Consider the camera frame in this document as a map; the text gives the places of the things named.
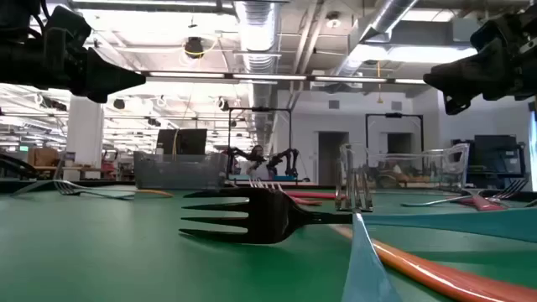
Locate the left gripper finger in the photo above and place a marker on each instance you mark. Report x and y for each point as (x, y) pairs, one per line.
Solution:
(92, 95)
(109, 75)

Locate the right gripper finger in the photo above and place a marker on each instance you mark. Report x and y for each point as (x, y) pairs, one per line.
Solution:
(455, 102)
(457, 77)

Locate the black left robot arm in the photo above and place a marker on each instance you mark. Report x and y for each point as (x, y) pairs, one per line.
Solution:
(21, 54)

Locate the black background robot arm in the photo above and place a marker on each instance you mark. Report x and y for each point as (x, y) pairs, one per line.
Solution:
(289, 159)
(241, 154)

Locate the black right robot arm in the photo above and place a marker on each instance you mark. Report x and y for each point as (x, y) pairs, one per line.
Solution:
(530, 63)

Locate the black ceiling spotlight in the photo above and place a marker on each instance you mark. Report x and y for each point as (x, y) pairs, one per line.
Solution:
(223, 105)
(118, 104)

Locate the white column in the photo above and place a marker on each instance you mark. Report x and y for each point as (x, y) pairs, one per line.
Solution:
(84, 126)

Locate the dark workstation with monitors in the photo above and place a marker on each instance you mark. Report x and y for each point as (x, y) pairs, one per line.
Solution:
(495, 151)

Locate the clear plastic container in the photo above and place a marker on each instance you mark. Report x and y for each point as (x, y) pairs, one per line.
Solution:
(459, 168)

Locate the dark doorway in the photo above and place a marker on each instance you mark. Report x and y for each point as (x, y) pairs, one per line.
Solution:
(398, 142)

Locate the red cart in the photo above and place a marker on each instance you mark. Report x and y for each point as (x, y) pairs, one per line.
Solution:
(108, 168)

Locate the brown cardboard box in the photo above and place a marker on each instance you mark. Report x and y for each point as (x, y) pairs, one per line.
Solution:
(42, 156)

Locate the blue lit screen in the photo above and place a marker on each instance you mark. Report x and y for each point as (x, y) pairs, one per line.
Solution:
(533, 151)

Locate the green exit sign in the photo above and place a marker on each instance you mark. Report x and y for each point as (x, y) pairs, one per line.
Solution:
(23, 148)

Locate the round black ceiling device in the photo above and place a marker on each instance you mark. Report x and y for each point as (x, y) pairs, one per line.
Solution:
(194, 47)

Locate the black monitor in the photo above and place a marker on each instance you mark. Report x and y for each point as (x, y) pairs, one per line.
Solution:
(189, 140)

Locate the black curved bar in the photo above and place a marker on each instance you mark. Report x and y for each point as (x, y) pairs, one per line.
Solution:
(17, 165)

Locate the grey tinted plastic container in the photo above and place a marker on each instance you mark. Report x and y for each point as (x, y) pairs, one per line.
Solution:
(180, 172)

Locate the grey door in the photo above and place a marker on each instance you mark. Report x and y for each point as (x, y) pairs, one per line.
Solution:
(331, 159)

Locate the white smoke detector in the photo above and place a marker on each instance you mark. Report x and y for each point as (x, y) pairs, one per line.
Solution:
(333, 20)

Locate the long white light bar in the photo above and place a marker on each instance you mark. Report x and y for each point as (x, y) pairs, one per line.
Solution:
(268, 76)

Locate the green table mat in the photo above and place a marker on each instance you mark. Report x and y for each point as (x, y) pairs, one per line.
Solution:
(126, 251)

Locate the wooden background table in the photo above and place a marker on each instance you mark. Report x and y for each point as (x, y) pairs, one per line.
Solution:
(306, 183)

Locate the person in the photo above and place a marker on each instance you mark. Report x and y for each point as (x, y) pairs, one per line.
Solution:
(257, 168)

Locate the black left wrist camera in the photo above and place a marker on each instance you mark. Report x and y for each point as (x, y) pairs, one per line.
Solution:
(67, 27)

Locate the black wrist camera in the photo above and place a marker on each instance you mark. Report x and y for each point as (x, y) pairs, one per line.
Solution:
(488, 33)
(67, 27)

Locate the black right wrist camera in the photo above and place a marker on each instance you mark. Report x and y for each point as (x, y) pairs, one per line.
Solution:
(488, 33)

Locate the grey wall vent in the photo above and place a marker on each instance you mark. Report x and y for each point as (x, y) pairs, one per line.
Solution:
(333, 104)
(396, 105)

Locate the black background rig frame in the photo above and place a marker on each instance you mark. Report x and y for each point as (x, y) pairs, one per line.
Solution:
(394, 115)
(260, 109)

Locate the smooth silver ceiling duct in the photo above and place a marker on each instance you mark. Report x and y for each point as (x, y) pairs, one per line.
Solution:
(377, 25)

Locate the ribbed silver ceiling duct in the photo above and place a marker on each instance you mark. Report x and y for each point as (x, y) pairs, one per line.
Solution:
(258, 42)

